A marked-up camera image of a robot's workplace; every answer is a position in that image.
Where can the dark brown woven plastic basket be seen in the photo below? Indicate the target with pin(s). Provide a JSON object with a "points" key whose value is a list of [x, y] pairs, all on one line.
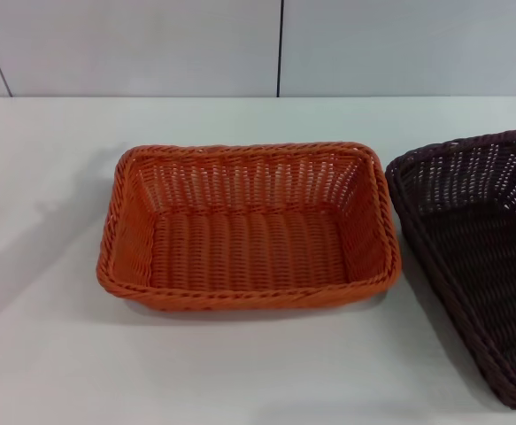
{"points": [[496, 265]]}

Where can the orange woven plastic basket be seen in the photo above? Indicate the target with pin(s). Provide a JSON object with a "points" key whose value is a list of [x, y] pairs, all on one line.
{"points": [[248, 248]]}

